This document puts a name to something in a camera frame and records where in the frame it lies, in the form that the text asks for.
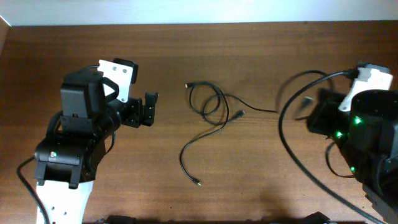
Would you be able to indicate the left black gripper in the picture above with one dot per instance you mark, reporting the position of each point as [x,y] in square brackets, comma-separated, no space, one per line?
[133,118]

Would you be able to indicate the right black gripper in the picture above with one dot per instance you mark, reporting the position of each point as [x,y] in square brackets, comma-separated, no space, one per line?
[324,109]

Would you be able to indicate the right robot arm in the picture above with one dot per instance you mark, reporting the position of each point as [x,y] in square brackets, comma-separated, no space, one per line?
[366,136]

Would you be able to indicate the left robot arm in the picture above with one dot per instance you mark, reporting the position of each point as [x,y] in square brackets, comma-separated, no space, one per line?
[74,144]

